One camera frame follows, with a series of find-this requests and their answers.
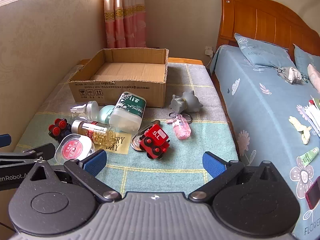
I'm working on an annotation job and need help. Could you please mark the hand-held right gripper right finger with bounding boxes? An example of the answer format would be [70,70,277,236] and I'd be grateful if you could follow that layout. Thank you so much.
[187,152,291,203]

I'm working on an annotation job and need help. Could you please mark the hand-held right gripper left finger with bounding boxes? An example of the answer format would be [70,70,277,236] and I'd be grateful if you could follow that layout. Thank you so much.
[17,149,123,204]

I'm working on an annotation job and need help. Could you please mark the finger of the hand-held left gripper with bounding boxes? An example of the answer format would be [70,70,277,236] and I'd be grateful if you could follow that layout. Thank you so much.
[0,143,56,167]
[0,134,12,147]

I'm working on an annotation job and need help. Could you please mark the round clear red label container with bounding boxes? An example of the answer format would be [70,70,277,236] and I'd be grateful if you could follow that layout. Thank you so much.
[54,134,96,164]

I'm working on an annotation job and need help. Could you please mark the clear bottle of gold capsules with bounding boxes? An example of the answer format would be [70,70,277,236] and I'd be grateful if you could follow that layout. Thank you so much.
[71,119,117,147]

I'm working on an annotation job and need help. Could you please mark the dark block red studs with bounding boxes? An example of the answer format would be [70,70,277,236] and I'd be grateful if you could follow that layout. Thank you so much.
[48,118,74,142]

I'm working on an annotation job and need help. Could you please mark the pink bottle keychain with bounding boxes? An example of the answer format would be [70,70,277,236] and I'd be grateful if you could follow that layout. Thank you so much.
[167,112,193,140]

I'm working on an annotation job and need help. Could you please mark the red toy train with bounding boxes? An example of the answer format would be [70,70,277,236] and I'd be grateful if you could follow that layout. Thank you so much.
[139,124,171,160]

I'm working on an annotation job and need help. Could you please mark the cardboard box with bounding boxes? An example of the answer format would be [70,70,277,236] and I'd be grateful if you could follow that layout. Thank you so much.
[68,48,170,108]

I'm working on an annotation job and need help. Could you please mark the plaid green grey blanket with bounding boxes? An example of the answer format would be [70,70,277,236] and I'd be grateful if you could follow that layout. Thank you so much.
[14,64,239,198]

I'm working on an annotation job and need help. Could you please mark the teal round jar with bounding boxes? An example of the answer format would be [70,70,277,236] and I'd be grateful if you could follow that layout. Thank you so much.
[99,105,115,124]

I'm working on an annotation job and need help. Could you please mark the clear spray bottle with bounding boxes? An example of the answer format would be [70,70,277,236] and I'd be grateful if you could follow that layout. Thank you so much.
[70,101,100,120]

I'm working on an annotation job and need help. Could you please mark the green label plastic bottle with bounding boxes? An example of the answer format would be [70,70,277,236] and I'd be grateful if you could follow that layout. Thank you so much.
[109,91,147,133]

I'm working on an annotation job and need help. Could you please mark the blue floral bed sheet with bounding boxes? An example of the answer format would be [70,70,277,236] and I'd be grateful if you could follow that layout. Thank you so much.
[209,44,320,240]

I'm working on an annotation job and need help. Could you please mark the grey elephant toy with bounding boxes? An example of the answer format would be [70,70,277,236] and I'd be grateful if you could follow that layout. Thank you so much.
[170,90,203,114]

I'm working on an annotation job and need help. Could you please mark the pale yellow toy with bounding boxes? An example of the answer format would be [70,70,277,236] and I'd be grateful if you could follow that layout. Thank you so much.
[289,116,312,145]

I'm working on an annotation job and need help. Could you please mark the green tube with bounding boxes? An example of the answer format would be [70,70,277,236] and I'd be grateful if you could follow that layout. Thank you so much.
[299,147,320,167]

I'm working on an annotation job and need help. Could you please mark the red phone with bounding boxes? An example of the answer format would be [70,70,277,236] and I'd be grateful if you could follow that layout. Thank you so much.
[305,176,320,210]

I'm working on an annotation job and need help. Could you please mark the wooden side table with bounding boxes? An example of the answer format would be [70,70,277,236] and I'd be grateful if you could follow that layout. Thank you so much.
[79,57,203,67]

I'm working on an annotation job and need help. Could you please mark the grey crumpled cloth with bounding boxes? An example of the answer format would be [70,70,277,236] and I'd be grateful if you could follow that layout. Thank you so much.
[276,66,304,84]

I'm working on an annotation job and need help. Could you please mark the blue floral pillow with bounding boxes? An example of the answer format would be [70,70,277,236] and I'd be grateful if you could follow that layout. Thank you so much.
[234,33,297,70]
[293,44,320,80]

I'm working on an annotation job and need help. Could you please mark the pale pink cloth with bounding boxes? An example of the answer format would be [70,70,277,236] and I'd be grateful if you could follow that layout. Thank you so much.
[307,64,320,90]

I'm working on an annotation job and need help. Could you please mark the pink curtain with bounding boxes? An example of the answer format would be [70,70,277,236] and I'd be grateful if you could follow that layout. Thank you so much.
[102,0,148,48]

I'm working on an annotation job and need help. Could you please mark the wooden bed headboard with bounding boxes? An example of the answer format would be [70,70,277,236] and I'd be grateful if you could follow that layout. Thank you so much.
[216,0,320,55]

